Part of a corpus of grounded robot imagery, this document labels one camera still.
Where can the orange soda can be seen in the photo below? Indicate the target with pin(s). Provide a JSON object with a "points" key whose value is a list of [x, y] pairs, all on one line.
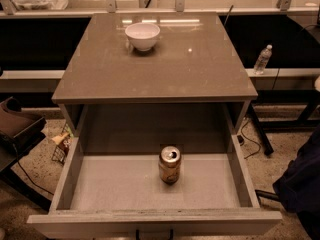
{"points": [[169, 164]]}

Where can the grey cabinet with counter top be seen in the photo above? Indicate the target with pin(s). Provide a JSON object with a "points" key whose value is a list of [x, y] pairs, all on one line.
{"points": [[190, 90]]}

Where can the open grey top drawer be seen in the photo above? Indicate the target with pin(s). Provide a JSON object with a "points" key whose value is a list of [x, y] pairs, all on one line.
{"points": [[100, 196]]}

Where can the white ceramic bowl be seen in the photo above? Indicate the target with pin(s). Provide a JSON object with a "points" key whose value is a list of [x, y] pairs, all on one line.
{"points": [[142, 36]]}

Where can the clear plastic water bottle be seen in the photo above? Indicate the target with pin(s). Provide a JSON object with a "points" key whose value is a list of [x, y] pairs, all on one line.
{"points": [[263, 60]]}

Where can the black chair base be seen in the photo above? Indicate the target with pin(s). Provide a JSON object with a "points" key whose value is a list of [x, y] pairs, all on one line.
{"points": [[267, 195]]}

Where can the dark tray on stand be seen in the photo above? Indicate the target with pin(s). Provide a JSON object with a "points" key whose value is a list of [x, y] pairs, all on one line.
{"points": [[20, 131]]}

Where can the wire basket with snacks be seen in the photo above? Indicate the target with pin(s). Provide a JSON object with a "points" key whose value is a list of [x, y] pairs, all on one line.
{"points": [[62, 143]]}

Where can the black drawer handle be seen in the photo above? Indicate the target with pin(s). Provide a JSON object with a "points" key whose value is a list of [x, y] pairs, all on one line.
{"points": [[160, 235]]}

